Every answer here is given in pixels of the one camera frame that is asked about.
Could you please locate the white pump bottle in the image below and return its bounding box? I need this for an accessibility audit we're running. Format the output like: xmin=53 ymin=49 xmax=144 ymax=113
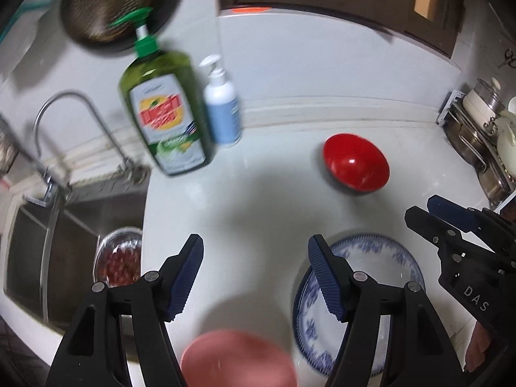
xmin=199 ymin=54 xmax=243 ymax=148

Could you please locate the cream pan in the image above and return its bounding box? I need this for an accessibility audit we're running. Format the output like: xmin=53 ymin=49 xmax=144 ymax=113
xmin=462 ymin=88 xmax=516 ymax=165

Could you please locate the pink bowl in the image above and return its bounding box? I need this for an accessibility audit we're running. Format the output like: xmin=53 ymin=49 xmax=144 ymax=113
xmin=181 ymin=329 xmax=298 ymax=387

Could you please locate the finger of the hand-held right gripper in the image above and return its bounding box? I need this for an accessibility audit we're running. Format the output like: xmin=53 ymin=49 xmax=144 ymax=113
xmin=426 ymin=194 xmax=485 ymax=231
xmin=404 ymin=205 xmax=465 ymax=251

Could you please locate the hanging dark round pan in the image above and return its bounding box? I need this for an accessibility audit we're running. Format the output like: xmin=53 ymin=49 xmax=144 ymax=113
xmin=60 ymin=0 xmax=185 ymax=54

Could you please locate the metal bowl of red fruit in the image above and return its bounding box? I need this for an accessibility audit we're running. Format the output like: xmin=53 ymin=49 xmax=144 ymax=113
xmin=94 ymin=227 xmax=144 ymax=288

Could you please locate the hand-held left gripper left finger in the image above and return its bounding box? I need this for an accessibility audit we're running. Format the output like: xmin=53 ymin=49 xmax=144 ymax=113
xmin=44 ymin=234 xmax=204 ymax=387

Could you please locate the small stainless steel pot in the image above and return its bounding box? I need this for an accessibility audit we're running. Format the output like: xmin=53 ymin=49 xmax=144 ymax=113
xmin=479 ymin=160 xmax=513 ymax=204

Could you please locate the white pot rack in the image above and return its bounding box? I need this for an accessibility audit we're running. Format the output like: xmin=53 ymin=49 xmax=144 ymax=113
xmin=436 ymin=88 xmax=516 ymax=211

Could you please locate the large stainless steel pot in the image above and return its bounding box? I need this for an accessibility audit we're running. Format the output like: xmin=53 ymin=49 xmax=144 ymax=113
xmin=444 ymin=115 xmax=490 ymax=168

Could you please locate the person's right hand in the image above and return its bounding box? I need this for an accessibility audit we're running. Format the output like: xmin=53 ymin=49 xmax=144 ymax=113
xmin=463 ymin=322 xmax=495 ymax=372

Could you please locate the steel kitchen faucet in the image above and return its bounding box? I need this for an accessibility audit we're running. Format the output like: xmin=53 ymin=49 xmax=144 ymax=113
xmin=31 ymin=91 xmax=140 ymax=212

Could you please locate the stainless steel sink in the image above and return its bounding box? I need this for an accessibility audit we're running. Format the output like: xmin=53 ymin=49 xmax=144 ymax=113
xmin=3 ymin=165 xmax=152 ymax=333

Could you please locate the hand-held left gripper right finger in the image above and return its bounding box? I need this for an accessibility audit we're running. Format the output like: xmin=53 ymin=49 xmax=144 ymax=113
xmin=307 ymin=234 xmax=464 ymax=387

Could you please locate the green dish soap bottle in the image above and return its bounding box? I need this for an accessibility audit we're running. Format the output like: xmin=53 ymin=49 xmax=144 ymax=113
xmin=110 ymin=8 xmax=217 ymax=178

